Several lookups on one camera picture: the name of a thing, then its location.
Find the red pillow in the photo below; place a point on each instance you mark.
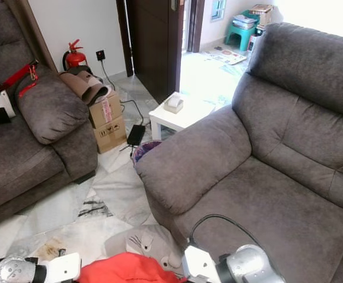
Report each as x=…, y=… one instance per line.
x=124, y=270

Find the dark grey fabric sofa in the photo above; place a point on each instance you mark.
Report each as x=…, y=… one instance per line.
x=30, y=159

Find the patterned floor mat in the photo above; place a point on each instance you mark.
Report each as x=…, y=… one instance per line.
x=226, y=56

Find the rolled brown mat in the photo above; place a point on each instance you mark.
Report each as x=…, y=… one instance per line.
x=86, y=86

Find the red fire extinguisher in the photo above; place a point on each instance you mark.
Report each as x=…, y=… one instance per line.
x=75, y=58

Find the cardboard box with red tape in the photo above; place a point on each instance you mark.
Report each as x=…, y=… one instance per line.
x=106, y=112

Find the cardboard box with black print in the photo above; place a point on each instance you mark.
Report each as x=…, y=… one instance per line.
x=111, y=138

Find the black power adapter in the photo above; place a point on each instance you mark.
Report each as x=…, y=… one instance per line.
x=135, y=135

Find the bin with purple liner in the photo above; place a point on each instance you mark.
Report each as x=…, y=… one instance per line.
x=143, y=151

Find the dark wooden door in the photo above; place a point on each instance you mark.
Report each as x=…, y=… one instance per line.
x=154, y=50

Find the beige tissue box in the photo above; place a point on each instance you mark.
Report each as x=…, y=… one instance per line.
x=174, y=104

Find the white side table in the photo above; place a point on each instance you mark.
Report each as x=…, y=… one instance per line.
x=186, y=119

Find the green plastic stool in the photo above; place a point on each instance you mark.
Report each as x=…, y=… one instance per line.
x=241, y=35

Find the grey fabric armchair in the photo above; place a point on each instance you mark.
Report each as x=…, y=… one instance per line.
x=271, y=183

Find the small brown cardboard box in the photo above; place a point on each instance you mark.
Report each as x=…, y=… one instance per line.
x=261, y=13

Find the black wall socket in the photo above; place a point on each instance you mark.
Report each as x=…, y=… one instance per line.
x=101, y=55

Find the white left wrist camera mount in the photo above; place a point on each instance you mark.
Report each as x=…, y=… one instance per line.
x=63, y=267

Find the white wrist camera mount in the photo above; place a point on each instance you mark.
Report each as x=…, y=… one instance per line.
x=200, y=264
x=63, y=267

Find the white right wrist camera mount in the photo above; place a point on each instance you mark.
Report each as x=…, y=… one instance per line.
x=200, y=264

